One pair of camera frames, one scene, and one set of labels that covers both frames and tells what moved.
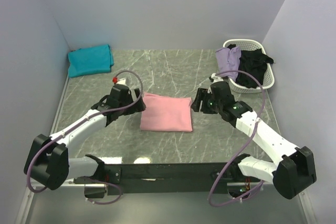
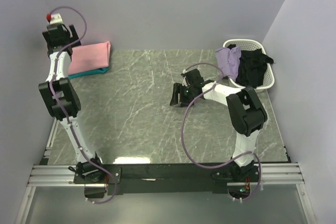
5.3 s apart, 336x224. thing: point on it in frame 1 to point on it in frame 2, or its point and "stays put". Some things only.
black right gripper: [202, 95] to [178, 89]
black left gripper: [139, 106] to [74, 36]
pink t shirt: [165, 113] to [90, 56]
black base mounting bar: [166, 178] stays put
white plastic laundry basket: [247, 45] stays put
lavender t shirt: [228, 60] stays put
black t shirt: [254, 62] stays put
